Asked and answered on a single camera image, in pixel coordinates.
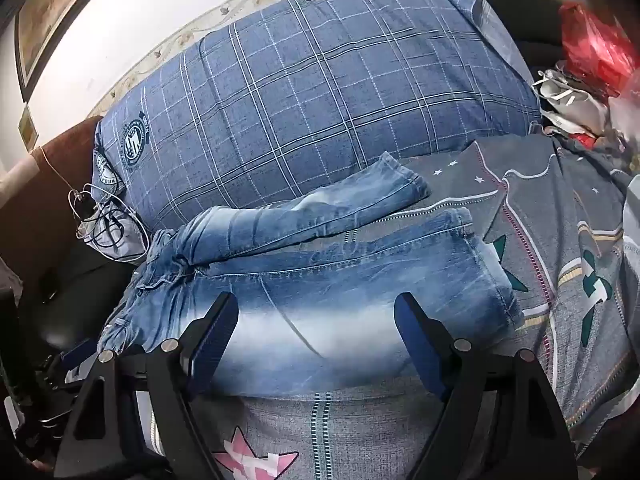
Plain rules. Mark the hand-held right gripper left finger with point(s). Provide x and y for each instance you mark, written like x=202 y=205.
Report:
x=212 y=337

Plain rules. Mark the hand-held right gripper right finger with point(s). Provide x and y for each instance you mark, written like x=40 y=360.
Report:
x=417 y=345

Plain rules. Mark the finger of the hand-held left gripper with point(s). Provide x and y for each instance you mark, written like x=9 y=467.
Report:
x=77 y=357

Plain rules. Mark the blue denim pants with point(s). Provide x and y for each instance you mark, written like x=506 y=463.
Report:
x=325 y=280

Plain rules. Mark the black leather seat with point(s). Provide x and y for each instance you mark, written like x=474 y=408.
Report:
x=65 y=300

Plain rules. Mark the light grey small cloth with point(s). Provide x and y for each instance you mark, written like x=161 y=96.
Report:
x=127 y=247

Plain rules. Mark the grey star printed bedsheet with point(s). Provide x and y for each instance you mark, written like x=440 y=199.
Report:
x=550 y=260

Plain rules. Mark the brown upholstered headboard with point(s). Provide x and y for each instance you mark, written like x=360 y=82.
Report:
x=45 y=200

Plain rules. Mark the white crumpled cloth pile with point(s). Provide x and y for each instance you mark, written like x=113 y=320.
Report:
x=565 y=95

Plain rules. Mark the red plastic bag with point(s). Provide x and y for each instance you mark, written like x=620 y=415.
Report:
x=590 y=45

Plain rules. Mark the black cushion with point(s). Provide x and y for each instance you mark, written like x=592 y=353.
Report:
x=525 y=15

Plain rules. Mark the yellow wall label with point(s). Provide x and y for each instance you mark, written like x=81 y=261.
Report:
x=27 y=127

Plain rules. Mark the dark framed wall picture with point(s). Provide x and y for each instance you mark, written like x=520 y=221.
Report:
x=45 y=15

